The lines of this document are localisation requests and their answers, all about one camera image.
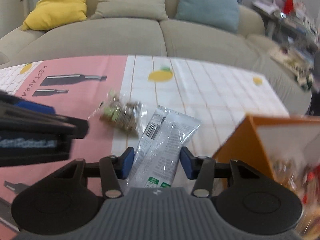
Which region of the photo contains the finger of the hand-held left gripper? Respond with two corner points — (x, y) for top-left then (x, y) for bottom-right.
(0, 91), (56, 115)
(0, 114), (89, 139)

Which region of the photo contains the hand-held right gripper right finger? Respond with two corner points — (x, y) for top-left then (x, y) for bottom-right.
(180, 147), (264, 197)

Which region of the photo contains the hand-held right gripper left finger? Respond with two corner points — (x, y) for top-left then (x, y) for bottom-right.
(51, 147), (135, 198)

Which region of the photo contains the white grey snack bar packet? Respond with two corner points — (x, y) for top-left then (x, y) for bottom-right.
(128, 105), (202, 188)

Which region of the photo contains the clear packet of mixed nuts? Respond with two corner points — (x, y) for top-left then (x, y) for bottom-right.
(87, 89), (148, 138)

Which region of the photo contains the orange edged cardboard box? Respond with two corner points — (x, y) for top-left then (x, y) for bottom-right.
(212, 114), (320, 238)

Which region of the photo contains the pink and white printed tablecloth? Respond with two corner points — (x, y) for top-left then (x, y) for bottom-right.
(0, 54), (290, 240)

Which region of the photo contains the beige fabric sofa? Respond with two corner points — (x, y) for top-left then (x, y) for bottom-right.
(0, 0), (313, 115)

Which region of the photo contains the white door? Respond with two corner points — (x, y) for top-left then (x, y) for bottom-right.
(0, 0), (44, 39)

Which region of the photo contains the yellow pillow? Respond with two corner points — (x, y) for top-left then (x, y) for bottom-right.
(21, 0), (88, 32)

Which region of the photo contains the beige pillow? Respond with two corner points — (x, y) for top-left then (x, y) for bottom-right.
(90, 0), (169, 21)

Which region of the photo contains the light blue pillow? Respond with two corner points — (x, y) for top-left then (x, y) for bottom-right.
(175, 0), (240, 33)

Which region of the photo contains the grey rounded object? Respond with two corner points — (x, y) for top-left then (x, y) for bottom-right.
(313, 54), (320, 92)

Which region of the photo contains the cluttered side table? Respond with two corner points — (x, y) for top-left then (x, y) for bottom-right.
(252, 0), (320, 52)

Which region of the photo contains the red paper bag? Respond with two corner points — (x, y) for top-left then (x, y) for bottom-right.
(282, 0), (294, 14)

